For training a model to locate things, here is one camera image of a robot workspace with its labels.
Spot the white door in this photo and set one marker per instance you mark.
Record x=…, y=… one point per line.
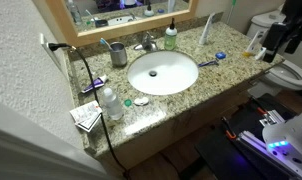
x=31, y=153

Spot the black edged white card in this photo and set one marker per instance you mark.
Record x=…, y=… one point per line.
x=89, y=126

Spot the purple toothpaste tube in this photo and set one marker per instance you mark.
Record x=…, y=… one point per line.
x=95, y=84

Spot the metal sink drain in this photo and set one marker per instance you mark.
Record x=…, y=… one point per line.
x=153, y=73

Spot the white wall outlet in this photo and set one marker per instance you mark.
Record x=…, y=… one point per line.
x=52, y=53

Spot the black orange clamp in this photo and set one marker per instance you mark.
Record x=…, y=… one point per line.
x=262, y=111
x=229, y=131

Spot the clear plastic bottle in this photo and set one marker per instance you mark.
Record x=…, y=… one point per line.
x=113, y=105

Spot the aluminum base rail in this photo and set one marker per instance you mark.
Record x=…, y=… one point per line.
x=257, y=138

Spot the small blue box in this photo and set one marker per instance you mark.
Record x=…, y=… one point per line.
x=220, y=55

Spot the white paper packet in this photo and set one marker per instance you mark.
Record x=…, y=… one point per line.
x=85, y=111

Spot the chrome faucet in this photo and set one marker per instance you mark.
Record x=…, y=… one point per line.
x=147, y=43

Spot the white oval sink basin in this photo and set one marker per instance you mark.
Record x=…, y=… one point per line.
x=171, y=78

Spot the wooden vanity cabinet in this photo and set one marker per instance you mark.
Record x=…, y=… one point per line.
x=177, y=133

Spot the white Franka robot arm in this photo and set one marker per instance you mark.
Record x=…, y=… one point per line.
x=291, y=133

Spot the white contact lens case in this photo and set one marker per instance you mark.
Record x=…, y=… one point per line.
x=141, y=101

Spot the white toilet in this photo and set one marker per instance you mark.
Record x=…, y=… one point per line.
x=284, y=76

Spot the green bottle cap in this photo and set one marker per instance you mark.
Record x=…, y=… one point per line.
x=127, y=102

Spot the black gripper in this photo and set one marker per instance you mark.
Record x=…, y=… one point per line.
x=297, y=16

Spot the black robot cart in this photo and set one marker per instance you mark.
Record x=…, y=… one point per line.
x=224, y=153

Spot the white tube yellow cap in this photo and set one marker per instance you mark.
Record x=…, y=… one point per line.
x=260, y=53

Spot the green soap bottle black pump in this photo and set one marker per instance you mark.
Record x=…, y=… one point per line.
x=170, y=38

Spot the stainless steel tumbler cup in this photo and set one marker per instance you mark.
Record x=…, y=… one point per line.
x=118, y=55

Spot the blue white toothbrush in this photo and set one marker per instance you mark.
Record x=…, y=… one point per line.
x=105, y=42

